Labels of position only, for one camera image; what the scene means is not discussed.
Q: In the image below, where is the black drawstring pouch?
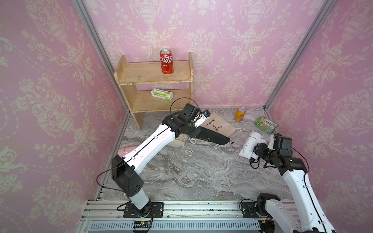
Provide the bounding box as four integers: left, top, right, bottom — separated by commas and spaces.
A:
195, 127, 231, 145

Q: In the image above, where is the white hair dryer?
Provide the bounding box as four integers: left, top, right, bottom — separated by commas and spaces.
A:
239, 131, 267, 169

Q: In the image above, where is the beige linen drawstring bag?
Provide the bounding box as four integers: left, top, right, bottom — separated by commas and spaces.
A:
168, 134, 196, 156

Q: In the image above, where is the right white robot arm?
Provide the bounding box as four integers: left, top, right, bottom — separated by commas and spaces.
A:
254, 134, 336, 233

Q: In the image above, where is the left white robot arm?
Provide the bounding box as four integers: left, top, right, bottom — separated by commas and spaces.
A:
111, 103, 211, 217

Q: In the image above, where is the pink hair dryer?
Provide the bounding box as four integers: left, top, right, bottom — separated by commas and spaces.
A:
118, 146, 137, 157

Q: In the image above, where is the beige pouch under black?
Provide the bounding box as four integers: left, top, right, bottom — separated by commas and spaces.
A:
201, 113, 238, 137

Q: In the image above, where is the green snack packet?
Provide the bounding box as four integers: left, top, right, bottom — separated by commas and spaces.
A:
254, 116, 278, 135

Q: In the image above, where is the white green small box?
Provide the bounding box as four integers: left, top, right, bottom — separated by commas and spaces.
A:
151, 88, 173, 102

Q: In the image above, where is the orange drink can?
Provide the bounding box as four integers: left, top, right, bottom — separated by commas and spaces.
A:
235, 107, 246, 122

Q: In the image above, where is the wooden two-tier shelf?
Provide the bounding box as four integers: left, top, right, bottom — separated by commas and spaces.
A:
114, 52, 194, 130

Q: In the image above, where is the red cola can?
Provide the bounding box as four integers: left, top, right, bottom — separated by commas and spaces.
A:
160, 49, 174, 74

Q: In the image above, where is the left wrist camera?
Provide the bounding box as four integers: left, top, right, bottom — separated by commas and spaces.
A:
195, 110, 211, 127

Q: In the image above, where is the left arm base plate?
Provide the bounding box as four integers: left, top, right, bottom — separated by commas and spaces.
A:
123, 202, 164, 218

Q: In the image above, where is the aluminium front rail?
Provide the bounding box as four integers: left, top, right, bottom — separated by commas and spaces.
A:
75, 199, 333, 233

